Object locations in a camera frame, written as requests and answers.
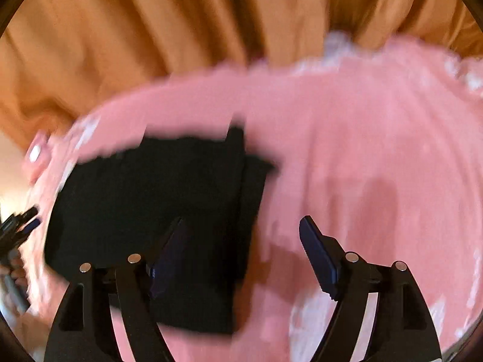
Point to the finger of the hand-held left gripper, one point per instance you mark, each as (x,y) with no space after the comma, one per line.
(22,214)
(28,226)

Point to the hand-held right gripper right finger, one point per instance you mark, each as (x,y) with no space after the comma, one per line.
(317,256)

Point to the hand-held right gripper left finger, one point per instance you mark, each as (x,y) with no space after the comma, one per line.
(169,256)

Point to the black long-sleeve shirt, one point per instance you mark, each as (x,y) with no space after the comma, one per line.
(151,196)

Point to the person's left hand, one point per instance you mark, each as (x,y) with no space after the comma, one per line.
(17,271)

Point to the white round button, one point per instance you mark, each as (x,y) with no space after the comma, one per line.
(35,153)

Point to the pink printed blanket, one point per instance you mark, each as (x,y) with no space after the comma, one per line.
(358,139)

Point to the orange curtain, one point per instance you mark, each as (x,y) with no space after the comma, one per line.
(151,26)

